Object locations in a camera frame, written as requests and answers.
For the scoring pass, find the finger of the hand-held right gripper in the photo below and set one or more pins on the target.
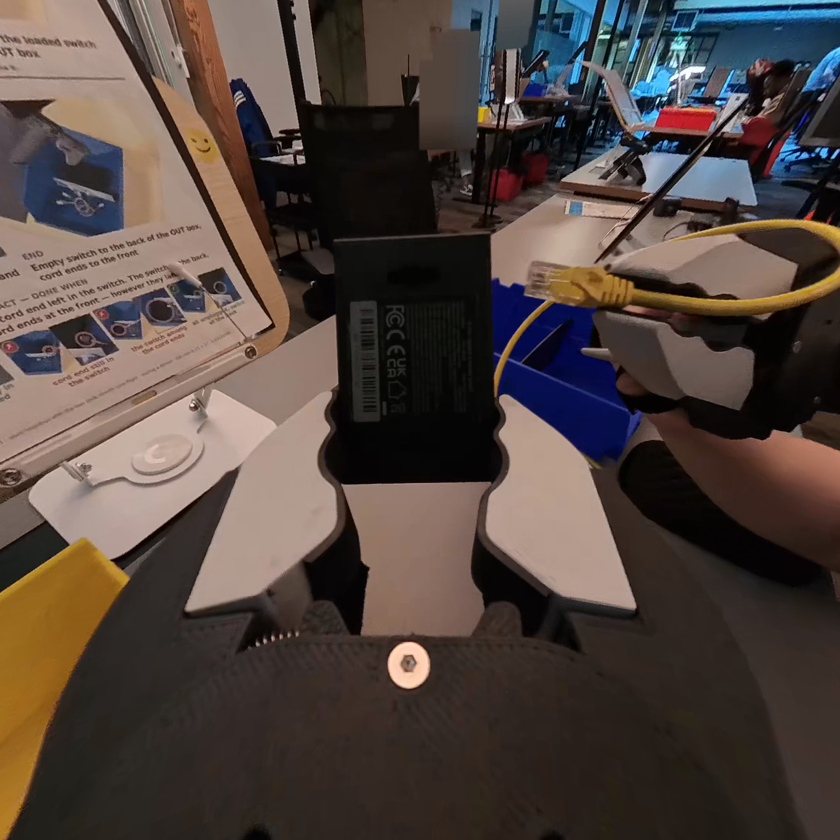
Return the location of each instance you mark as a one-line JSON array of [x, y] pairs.
[[682, 361], [715, 262]]

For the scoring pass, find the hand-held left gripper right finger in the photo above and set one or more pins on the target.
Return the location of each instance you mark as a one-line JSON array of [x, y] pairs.
[[558, 525]]

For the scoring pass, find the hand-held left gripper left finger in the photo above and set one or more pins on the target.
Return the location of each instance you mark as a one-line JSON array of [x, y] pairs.
[[269, 512]]

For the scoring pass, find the black network switch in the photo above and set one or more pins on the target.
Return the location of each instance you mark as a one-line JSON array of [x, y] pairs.
[[426, 354]]

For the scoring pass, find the yellow plastic bin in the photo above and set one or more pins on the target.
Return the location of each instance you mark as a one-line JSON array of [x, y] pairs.
[[46, 643]]

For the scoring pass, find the person's right hand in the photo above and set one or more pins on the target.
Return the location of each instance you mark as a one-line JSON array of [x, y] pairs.
[[633, 386]]

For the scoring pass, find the white stand base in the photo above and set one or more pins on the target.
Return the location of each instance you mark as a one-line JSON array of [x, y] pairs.
[[197, 459]]

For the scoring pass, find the black mesh wrist rest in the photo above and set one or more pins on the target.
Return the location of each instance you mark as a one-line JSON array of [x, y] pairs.
[[649, 485]]

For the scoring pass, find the blue plastic bin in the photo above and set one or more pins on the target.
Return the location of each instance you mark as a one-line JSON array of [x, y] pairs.
[[564, 407]]

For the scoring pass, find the black divider plate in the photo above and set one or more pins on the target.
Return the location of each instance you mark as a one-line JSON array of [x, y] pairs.
[[548, 348]]

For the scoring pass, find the printed instruction poster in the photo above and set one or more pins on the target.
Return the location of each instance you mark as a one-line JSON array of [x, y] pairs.
[[98, 275]]

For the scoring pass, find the black office chair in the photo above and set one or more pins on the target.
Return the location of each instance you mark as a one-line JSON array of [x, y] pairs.
[[367, 170]]

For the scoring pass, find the yellow smiley sticker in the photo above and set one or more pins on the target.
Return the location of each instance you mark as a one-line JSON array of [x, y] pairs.
[[202, 144]]

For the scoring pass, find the blue striped jacket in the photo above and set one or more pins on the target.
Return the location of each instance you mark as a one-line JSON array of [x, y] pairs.
[[253, 131]]

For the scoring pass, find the wooden ceiling beam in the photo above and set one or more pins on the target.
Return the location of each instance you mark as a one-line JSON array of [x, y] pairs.
[[210, 98]]

